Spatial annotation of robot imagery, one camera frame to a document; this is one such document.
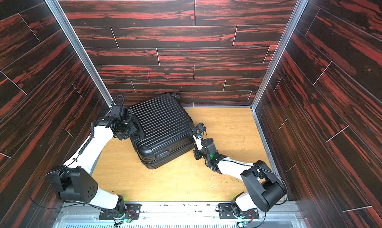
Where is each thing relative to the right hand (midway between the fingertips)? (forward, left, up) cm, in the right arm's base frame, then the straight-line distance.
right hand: (197, 144), depth 91 cm
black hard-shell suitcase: (-2, +18, +14) cm, 23 cm away
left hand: (+1, +36, +11) cm, 38 cm away
